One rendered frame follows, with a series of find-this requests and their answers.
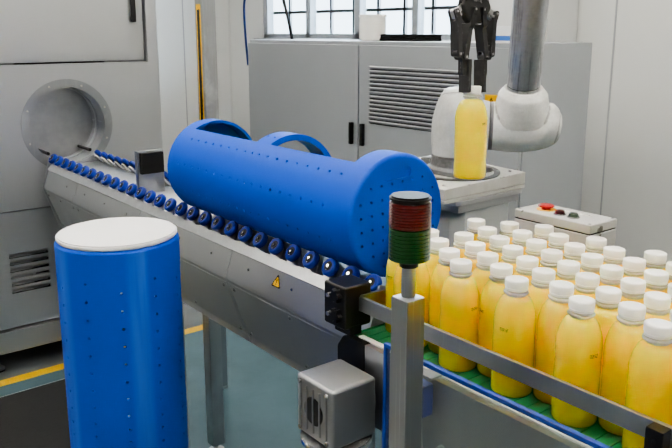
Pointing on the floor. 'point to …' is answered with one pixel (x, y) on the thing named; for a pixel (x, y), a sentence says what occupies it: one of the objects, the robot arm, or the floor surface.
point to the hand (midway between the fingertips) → (472, 76)
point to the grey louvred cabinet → (411, 102)
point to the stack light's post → (406, 371)
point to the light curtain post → (208, 77)
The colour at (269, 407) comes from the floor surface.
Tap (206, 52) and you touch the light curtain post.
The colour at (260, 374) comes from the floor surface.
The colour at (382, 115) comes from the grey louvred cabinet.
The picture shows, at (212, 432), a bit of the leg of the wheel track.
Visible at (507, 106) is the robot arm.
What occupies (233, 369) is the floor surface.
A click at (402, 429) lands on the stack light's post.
